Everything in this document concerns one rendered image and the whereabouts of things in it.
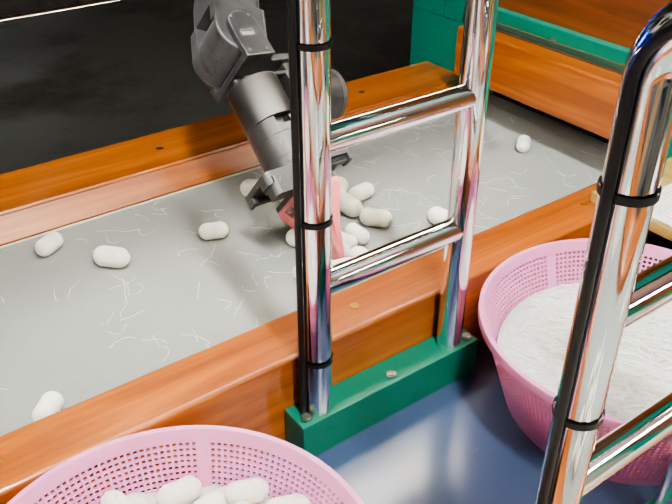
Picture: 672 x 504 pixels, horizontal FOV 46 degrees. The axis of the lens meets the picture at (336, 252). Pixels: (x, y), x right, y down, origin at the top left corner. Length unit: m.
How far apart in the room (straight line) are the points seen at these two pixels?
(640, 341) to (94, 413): 0.48
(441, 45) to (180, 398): 0.79
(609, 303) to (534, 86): 0.70
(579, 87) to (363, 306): 0.44
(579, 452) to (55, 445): 0.37
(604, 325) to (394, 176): 0.62
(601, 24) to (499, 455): 0.58
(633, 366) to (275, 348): 0.31
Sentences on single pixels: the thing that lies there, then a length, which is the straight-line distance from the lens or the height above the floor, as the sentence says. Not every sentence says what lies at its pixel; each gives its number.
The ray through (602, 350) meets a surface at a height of 0.95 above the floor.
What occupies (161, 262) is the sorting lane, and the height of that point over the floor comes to 0.74.
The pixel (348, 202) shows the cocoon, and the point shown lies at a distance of 0.88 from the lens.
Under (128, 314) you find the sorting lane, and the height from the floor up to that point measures 0.74.
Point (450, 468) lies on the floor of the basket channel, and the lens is 0.70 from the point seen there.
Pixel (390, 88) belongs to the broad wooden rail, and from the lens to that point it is 1.18.
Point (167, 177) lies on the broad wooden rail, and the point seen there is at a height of 0.75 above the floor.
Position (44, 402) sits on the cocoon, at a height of 0.76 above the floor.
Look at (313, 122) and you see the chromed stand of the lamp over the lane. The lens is 0.53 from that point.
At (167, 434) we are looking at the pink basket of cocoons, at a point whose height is 0.77.
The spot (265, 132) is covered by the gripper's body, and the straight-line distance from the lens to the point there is 0.80.
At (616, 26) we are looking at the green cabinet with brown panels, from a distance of 1.06.
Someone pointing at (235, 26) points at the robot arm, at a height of 0.95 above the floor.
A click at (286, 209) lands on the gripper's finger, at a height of 0.79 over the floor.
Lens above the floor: 1.19
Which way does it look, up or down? 33 degrees down
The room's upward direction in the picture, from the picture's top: straight up
